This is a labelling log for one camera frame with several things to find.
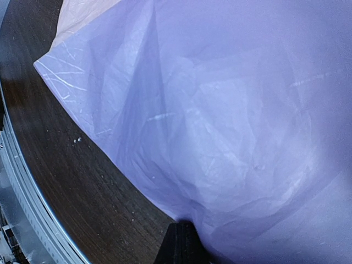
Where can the front aluminium rail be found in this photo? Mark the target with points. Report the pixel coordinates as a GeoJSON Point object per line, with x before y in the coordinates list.
{"type": "Point", "coordinates": [37, 231]}

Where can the purple pink wrapping paper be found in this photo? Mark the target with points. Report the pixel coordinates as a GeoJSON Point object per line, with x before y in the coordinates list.
{"type": "Point", "coordinates": [235, 115]}

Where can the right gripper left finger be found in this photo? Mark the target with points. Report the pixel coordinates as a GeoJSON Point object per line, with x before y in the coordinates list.
{"type": "Point", "coordinates": [168, 252]}

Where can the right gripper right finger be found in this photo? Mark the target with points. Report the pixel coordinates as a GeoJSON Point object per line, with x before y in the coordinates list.
{"type": "Point", "coordinates": [189, 246]}

